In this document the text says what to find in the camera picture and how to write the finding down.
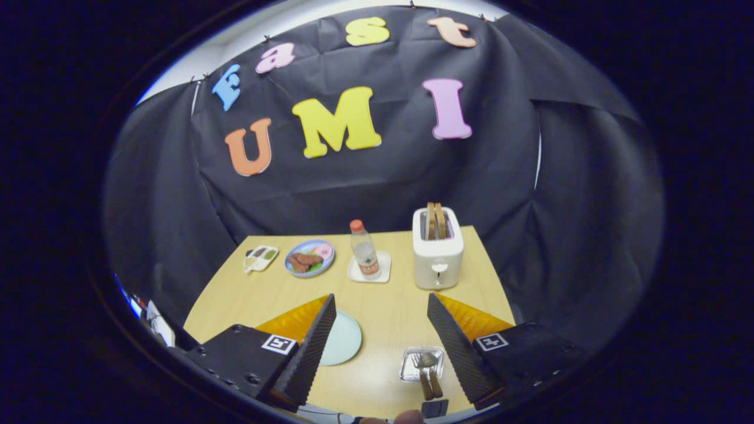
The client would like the pile of printed papers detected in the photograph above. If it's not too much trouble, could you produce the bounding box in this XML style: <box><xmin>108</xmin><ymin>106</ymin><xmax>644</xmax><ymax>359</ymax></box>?
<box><xmin>118</xmin><ymin>283</ymin><xmax>177</xmax><ymax>348</ymax></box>

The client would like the white toaster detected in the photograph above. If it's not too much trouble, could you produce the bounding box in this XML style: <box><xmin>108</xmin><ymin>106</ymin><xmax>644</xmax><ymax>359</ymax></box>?
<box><xmin>412</xmin><ymin>206</ymin><xmax>465</xmax><ymax>290</ymax></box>

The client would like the small white divided sauce dish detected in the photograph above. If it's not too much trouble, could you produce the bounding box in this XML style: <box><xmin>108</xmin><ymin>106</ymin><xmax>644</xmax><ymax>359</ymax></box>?
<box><xmin>243</xmin><ymin>245</ymin><xmax>280</xmax><ymax>274</ymax></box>

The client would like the wooden handled metal spoon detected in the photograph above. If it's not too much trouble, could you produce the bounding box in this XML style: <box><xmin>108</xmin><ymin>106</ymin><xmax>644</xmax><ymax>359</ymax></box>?
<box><xmin>419</xmin><ymin>352</ymin><xmax>444</xmax><ymax>399</ymax></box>

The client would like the blue plate with food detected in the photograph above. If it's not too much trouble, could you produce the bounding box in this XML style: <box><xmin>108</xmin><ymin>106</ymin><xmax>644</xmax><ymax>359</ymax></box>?
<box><xmin>284</xmin><ymin>239</ymin><xmax>335</xmax><ymax>278</ymax></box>

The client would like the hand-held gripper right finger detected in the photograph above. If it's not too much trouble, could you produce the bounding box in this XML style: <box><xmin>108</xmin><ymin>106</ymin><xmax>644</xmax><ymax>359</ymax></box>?
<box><xmin>427</xmin><ymin>293</ymin><xmax>590</xmax><ymax>411</ymax></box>

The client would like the white square coaster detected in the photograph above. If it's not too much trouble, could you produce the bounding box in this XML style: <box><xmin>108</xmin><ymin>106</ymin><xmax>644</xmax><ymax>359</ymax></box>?
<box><xmin>347</xmin><ymin>251</ymin><xmax>392</xmax><ymax>284</ymax></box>

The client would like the metal wire basket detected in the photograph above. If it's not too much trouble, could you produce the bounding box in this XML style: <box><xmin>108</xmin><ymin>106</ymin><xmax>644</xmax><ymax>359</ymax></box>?
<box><xmin>399</xmin><ymin>347</ymin><xmax>445</xmax><ymax>382</ymax></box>

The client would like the light green plate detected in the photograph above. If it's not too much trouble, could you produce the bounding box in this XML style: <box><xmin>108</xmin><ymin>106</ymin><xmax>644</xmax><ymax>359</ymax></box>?
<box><xmin>320</xmin><ymin>310</ymin><xmax>363</xmax><ymax>366</ymax></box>

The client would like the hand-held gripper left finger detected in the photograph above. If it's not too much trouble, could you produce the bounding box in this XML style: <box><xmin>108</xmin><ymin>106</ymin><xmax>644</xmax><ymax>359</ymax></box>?
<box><xmin>186</xmin><ymin>293</ymin><xmax>338</xmax><ymax>413</ymax></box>

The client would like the red capped water bottle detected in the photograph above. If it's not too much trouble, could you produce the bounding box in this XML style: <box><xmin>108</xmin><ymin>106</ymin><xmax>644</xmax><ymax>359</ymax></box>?
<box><xmin>349</xmin><ymin>220</ymin><xmax>381</xmax><ymax>279</ymax></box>

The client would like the wooden handled metal fork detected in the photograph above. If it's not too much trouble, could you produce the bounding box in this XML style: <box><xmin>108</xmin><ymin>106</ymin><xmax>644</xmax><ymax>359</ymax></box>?
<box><xmin>411</xmin><ymin>353</ymin><xmax>434</xmax><ymax>401</ymax></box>

